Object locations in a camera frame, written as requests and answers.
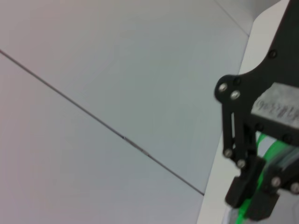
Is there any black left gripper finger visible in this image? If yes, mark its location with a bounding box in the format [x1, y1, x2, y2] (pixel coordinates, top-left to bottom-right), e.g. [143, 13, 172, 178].
[221, 102, 267, 209]
[247, 151, 299, 222]

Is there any clear green-zipper document bag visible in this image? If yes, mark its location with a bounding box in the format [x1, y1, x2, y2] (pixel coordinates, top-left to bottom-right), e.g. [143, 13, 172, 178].
[223, 133, 299, 224]

